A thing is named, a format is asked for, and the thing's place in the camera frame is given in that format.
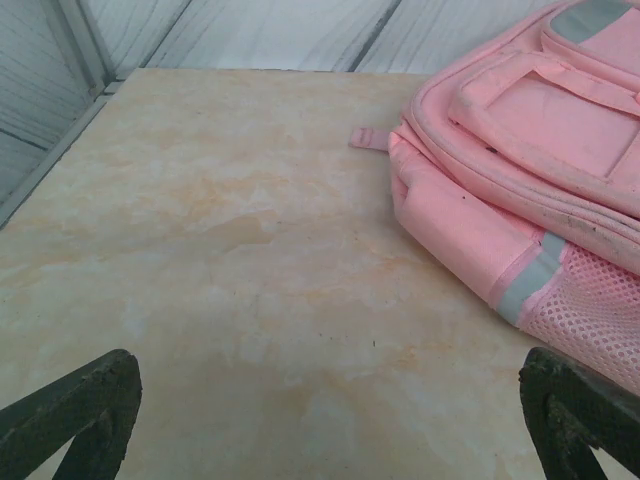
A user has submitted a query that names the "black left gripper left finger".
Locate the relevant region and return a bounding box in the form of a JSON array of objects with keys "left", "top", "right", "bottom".
[{"left": 0, "top": 348, "right": 143, "bottom": 480}]

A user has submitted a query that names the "pink school backpack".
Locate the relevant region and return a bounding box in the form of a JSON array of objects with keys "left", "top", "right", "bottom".
[{"left": 348, "top": 0, "right": 640, "bottom": 397}]

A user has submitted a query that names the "aluminium table side rail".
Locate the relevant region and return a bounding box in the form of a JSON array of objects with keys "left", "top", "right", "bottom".
[{"left": 0, "top": 82, "right": 121, "bottom": 229}]

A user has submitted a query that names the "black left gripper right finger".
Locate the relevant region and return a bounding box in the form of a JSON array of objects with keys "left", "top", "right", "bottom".
[{"left": 518, "top": 347, "right": 640, "bottom": 480}]

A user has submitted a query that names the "aluminium frame post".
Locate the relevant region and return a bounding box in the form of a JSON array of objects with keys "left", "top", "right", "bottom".
[{"left": 47, "top": 0, "right": 124, "bottom": 96}]

